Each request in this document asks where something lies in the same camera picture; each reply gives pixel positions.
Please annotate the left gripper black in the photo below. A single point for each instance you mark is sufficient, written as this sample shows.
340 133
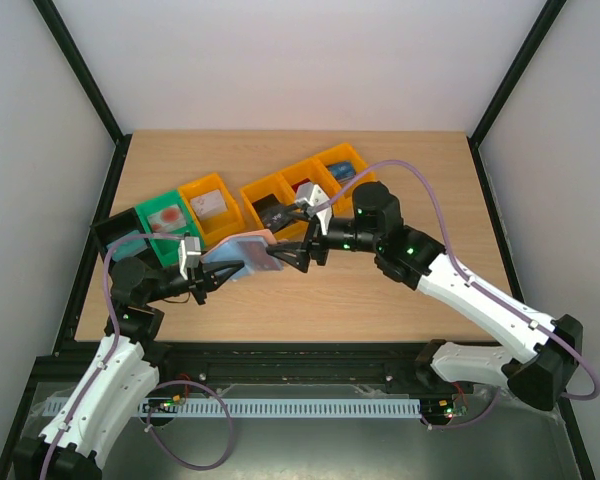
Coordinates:
201 277

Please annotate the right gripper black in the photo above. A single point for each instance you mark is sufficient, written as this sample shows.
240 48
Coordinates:
315 245

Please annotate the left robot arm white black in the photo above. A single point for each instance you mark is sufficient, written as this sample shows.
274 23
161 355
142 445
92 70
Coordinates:
125 369

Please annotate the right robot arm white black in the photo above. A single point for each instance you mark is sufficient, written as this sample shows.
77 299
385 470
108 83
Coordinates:
413 258

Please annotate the black card stack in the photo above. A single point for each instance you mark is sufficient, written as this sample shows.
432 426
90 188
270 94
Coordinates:
272 213

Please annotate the red white card stack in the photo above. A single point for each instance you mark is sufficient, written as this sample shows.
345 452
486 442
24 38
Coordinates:
167 220

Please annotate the blue card stack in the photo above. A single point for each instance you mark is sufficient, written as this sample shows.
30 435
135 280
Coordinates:
342 171

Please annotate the teal card stack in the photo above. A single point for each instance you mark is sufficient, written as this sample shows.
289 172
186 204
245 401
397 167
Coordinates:
131 245

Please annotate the yellow triple bin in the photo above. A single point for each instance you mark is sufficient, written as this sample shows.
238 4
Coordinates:
313 168

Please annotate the yellow bin single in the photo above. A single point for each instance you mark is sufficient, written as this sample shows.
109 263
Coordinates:
217 228

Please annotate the black bin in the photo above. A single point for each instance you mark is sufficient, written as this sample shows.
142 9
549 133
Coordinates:
106 232

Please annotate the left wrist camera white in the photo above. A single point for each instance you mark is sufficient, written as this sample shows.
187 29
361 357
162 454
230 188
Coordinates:
189 254

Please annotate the light blue cable duct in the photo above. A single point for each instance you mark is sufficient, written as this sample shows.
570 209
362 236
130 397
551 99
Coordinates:
294 408

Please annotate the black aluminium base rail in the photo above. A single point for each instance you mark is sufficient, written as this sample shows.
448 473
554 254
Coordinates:
413 368

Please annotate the left black frame post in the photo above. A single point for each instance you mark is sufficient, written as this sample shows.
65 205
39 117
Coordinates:
68 47

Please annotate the black frame post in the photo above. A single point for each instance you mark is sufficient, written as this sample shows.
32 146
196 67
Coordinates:
68 47
540 28

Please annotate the right black frame post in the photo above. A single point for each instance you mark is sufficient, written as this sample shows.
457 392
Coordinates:
540 28

